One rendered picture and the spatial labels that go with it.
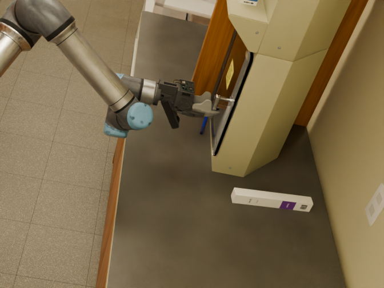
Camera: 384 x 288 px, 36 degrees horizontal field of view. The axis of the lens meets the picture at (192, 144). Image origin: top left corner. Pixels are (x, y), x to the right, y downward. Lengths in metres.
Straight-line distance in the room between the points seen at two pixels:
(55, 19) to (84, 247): 1.50
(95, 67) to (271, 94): 0.53
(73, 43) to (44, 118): 1.91
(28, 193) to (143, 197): 1.33
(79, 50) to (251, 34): 0.48
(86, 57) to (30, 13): 0.18
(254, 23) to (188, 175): 0.56
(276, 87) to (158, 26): 1.02
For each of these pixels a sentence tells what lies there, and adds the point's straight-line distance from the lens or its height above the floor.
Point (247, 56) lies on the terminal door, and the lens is 1.80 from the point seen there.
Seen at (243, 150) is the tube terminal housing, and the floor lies 1.06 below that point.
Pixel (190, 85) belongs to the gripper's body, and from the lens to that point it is 1.87.
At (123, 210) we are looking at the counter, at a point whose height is 0.94.
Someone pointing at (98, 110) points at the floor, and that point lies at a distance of 3.68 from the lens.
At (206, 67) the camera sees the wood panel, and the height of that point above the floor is 1.11.
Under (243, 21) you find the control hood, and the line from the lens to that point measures 1.69.
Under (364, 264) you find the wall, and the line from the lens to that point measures 1.85.
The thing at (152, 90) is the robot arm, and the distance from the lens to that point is 1.84.
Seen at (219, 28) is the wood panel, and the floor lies 1.27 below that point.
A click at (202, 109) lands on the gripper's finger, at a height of 1.16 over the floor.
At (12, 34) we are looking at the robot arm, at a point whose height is 1.32.
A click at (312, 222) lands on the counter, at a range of 2.00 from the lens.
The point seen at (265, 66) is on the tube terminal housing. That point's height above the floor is 1.38.
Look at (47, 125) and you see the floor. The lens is 3.50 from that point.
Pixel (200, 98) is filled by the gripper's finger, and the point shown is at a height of 1.17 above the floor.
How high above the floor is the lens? 2.23
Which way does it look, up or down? 38 degrees down
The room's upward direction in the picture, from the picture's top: 19 degrees clockwise
